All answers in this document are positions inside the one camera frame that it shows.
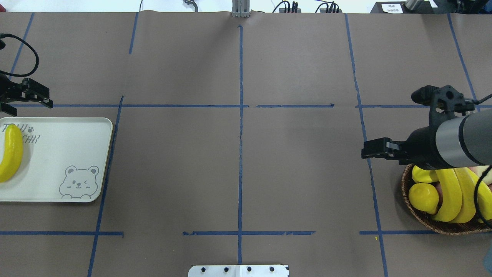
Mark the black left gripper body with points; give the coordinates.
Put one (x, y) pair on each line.
(26, 93)

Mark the pink peach fruit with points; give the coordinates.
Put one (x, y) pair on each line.
(478, 170)

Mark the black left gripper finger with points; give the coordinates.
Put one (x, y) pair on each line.
(33, 91)

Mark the brown wicker basket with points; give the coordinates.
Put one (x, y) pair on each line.
(480, 223)

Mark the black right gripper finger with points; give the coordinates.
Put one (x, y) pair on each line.
(383, 148)

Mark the yellow lemon fruit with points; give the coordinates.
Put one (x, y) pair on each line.
(424, 197)

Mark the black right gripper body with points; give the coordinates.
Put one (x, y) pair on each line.
(422, 147)

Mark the cream bear print tray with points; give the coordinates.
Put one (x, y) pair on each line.
(64, 159)

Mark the yellow banana moved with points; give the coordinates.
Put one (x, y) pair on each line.
(467, 180)
(13, 153)
(451, 196)

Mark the aluminium frame post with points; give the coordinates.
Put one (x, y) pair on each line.
(241, 8)

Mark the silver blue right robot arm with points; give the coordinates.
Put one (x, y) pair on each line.
(448, 142)

